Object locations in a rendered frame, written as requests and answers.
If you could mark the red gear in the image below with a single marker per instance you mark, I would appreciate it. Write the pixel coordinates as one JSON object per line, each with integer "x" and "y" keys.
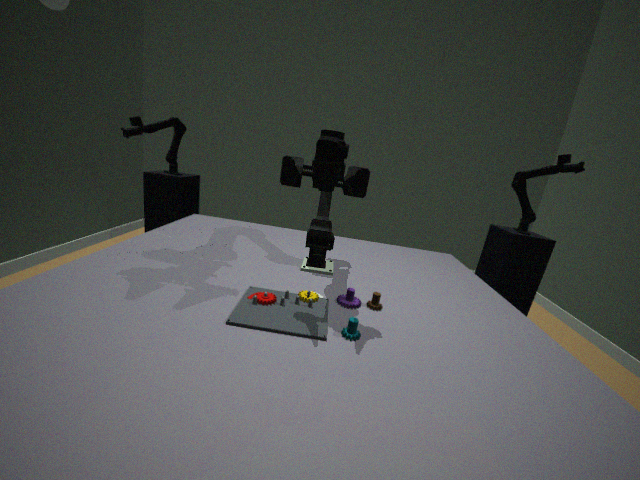
{"x": 270, "y": 299}

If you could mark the yellow gear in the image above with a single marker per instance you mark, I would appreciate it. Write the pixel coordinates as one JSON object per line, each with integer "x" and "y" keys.
{"x": 305, "y": 297}

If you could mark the purple gear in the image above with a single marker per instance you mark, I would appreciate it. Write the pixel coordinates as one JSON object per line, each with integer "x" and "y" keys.
{"x": 348, "y": 300}

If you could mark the teal gear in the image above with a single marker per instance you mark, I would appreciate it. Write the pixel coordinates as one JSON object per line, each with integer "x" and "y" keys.
{"x": 351, "y": 332}

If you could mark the brown gear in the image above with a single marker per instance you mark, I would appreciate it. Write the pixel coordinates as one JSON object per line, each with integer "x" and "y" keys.
{"x": 375, "y": 303}

